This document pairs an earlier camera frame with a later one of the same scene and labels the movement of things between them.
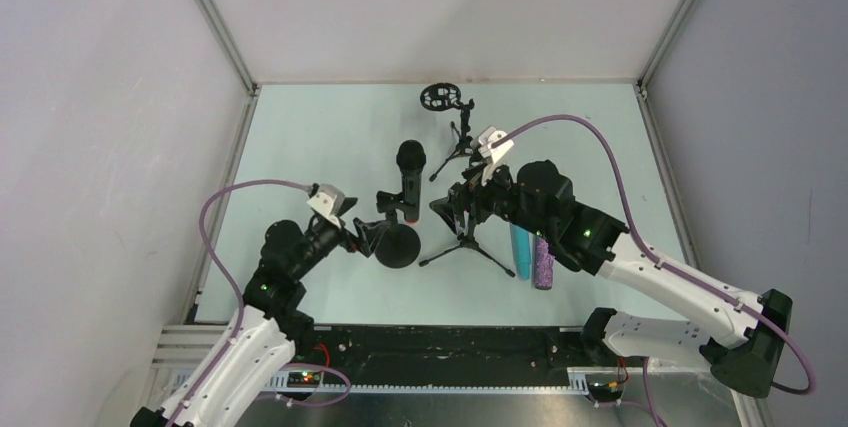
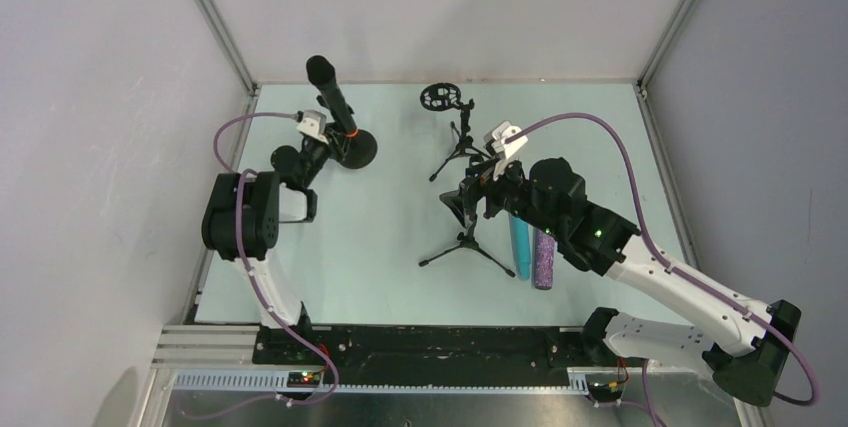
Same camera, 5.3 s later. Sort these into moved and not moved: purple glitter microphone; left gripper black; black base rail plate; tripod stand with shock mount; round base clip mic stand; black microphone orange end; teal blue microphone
Moved: left gripper black; round base clip mic stand; black microphone orange end
Not moved: purple glitter microphone; tripod stand with shock mount; black base rail plate; teal blue microphone
